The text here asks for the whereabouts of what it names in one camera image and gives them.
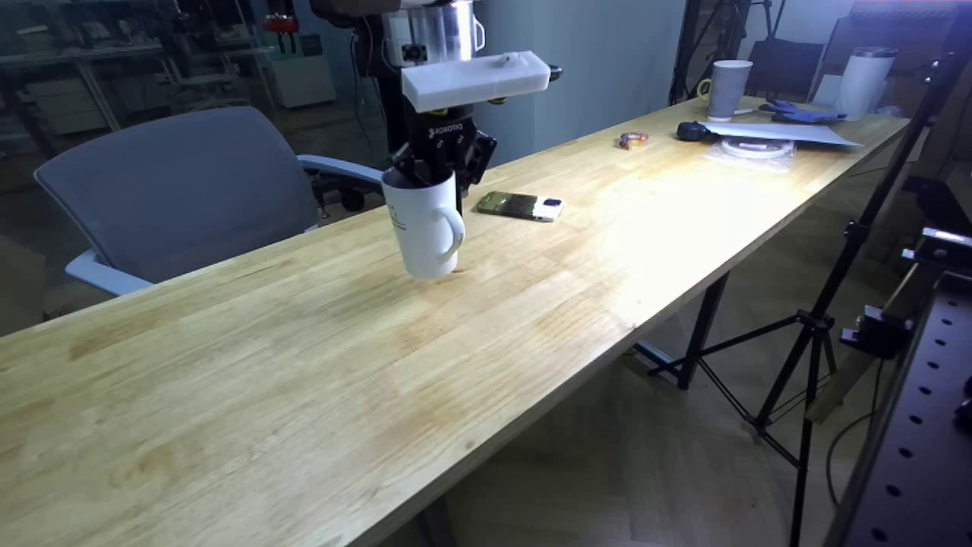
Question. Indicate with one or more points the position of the grey office chair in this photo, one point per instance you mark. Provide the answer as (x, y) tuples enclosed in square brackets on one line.
[(179, 193)]

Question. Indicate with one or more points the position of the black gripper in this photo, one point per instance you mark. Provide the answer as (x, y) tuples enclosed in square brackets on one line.
[(447, 142)]

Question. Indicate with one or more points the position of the black perforated breadboard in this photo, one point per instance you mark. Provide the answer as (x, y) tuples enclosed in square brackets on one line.
[(913, 483)]

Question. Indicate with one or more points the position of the grey mug far end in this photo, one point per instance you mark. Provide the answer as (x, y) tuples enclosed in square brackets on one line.
[(724, 90)]

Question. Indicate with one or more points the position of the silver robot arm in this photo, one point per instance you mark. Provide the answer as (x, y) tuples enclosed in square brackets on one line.
[(443, 33)]

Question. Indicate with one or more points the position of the smartphone on table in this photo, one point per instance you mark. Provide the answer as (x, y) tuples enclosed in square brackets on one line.
[(536, 209)]

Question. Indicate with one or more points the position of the black camera tripod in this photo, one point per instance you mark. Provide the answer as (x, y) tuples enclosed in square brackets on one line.
[(813, 345)]

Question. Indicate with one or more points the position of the black computer mouse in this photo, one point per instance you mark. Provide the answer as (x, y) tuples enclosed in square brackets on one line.
[(690, 133)]

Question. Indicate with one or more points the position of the black table leg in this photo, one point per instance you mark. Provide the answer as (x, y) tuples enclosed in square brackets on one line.
[(699, 333)]

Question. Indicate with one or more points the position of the blue cloth item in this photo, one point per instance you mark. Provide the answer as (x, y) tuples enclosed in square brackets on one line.
[(796, 114)]

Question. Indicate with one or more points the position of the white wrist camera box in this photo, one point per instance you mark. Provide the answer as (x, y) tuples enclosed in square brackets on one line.
[(477, 80)]

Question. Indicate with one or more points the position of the white paper towel roll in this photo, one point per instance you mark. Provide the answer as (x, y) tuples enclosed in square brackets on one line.
[(864, 82)]

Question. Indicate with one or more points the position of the white ceramic mug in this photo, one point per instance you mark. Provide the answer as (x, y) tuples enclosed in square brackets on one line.
[(427, 224)]

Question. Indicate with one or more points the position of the white round plate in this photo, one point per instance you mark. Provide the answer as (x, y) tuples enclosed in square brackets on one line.
[(758, 149)]

